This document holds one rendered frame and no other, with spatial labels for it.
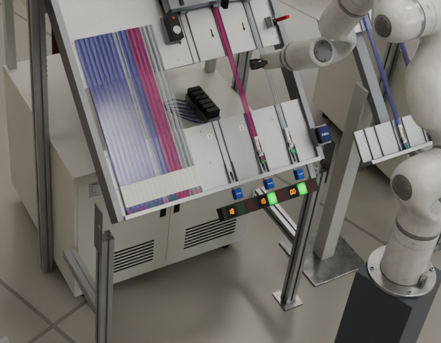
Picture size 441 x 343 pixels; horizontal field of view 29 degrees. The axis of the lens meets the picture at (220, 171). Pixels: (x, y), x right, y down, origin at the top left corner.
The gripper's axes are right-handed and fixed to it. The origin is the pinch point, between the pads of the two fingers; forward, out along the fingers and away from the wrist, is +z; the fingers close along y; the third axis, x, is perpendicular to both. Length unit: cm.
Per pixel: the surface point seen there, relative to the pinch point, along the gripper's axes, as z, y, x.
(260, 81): 138, -76, 13
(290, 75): 0.6, -8.1, 5.9
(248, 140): -2.9, 13.1, 21.6
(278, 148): -3.7, 4.3, 26.4
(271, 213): 35, -10, 54
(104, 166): -3, 59, 17
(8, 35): 65, 58, -27
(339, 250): 50, -44, 80
